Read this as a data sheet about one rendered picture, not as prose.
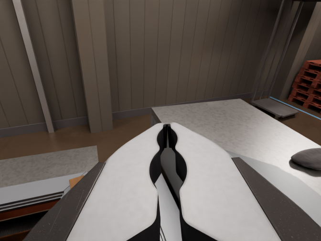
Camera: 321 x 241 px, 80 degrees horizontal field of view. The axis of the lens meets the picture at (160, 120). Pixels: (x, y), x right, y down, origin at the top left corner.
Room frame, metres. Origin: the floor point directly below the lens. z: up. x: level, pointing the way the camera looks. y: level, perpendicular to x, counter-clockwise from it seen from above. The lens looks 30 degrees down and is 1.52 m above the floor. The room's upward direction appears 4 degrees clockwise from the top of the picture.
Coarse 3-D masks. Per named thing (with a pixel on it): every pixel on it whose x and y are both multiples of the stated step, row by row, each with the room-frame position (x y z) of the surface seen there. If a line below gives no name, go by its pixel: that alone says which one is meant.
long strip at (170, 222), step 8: (160, 176) 0.65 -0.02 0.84; (160, 184) 0.61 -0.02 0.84; (160, 192) 0.56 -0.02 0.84; (168, 192) 0.57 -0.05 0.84; (160, 200) 0.52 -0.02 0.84; (168, 200) 0.53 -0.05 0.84; (160, 208) 0.49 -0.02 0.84; (168, 208) 0.49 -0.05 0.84; (176, 208) 0.49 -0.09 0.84; (160, 216) 0.45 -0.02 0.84; (168, 216) 0.46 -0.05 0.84; (176, 216) 0.46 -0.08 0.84; (160, 224) 0.42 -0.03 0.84; (168, 224) 0.42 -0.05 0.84; (176, 224) 0.43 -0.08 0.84; (168, 232) 0.39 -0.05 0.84; (176, 232) 0.40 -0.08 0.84; (168, 240) 0.37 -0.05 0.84; (176, 240) 0.37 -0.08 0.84
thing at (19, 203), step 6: (60, 192) 0.53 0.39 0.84; (30, 198) 0.50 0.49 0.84; (36, 198) 0.50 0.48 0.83; (42, 198) 0.50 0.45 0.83; (48, 198) 0.51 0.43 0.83; (54, 198) 0.51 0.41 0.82; (60, 198) 0.52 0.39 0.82; (6, 204) 0.47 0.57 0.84; (12, 204) 0.47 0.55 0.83; (18, 204) 0.47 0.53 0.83; (24, 204) 0.48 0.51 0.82; (30, 204) 0.48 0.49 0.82; (36, 204) 0.49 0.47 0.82; (0, 210) 0.45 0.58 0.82; (6, 210) 0.45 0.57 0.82; (162, 234) 0.39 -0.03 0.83; (162, 240) 0.38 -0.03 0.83
